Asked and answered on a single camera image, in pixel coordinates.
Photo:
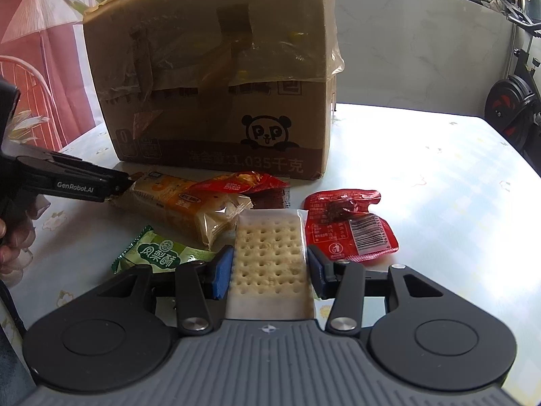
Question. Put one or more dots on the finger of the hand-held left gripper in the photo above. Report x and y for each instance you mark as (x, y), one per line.
(120, 185)

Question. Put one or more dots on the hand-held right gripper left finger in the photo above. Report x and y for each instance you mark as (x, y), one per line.
(222, 273)

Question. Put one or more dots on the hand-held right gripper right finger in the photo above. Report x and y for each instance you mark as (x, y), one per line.
(318, 270)

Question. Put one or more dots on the clear cracker packet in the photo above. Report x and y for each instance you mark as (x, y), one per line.
(266, 253)

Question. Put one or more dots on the orange cracker packet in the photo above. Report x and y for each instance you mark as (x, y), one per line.
(177, 207)

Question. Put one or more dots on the brown cardboard box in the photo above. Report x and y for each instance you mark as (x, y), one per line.
(190, 72)

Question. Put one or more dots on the person's left hand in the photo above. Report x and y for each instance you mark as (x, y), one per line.
(12, 245)

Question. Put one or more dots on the red packet with barcode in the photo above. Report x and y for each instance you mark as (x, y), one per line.
(329, 228)

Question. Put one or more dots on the small pale green plant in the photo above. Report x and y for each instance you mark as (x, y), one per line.
(23, 124)

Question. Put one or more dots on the small green pastry packet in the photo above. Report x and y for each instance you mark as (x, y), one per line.
(160, 253)

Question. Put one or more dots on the red sausage snack packet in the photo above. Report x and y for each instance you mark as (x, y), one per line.
(236, 184)

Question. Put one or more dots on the red white printed curtain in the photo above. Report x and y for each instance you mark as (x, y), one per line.
(34, 17)

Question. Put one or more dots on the person's blue pants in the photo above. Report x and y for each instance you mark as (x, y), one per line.
(12, 363)

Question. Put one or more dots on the black exercise bike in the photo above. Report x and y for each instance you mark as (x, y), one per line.
(507, 105)

